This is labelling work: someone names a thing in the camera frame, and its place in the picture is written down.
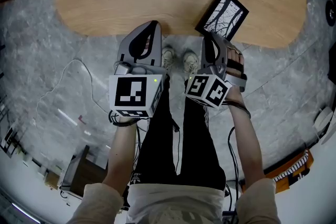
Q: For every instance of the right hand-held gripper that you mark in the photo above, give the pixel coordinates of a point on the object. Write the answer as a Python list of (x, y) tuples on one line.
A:
[(207, 89)]

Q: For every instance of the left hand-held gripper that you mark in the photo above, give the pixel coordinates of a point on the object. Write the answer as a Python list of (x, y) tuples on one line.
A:
[(131, 94)]

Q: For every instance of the black framed picture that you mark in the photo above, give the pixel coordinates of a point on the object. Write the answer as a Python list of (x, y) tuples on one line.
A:
[(223, 15)]

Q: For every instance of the person's left forearm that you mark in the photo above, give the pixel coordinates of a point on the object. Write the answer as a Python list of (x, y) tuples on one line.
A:
[(120, 152)]

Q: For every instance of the person's right forearm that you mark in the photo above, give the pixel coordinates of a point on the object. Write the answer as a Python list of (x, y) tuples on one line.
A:
[(246, 144)]

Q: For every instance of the person's right hand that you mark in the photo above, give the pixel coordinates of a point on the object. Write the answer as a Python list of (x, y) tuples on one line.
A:
[(235, 60)]

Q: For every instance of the person's left hand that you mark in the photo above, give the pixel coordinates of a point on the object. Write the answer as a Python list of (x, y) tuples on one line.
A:
[(148, 43)]

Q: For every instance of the person's right beige shoe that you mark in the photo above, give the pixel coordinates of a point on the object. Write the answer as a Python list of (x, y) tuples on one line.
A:
[(189, 60)]

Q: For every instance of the person's black trousers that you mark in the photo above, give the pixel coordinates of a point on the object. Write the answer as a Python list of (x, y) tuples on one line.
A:
[(157, 144)]

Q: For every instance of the dark wooden side table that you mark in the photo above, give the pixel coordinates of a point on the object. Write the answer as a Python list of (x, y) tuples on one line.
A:
[(84, 170)]

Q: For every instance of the black white striped cloth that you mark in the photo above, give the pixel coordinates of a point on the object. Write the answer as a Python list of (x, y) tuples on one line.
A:
[(291, 169)]

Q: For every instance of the person's white printed t-shirt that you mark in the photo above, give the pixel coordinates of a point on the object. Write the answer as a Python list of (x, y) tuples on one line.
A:
[(176, 204)]

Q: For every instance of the white round appliance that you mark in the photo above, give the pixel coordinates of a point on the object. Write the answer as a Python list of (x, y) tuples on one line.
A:
[(324, 120)]

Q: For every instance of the orange wooden bench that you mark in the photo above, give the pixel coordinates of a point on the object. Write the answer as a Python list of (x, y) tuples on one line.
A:
[(283, 183)]

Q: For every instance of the black cabinet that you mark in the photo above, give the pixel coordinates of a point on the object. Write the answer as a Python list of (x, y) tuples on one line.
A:
[(333, 63)]

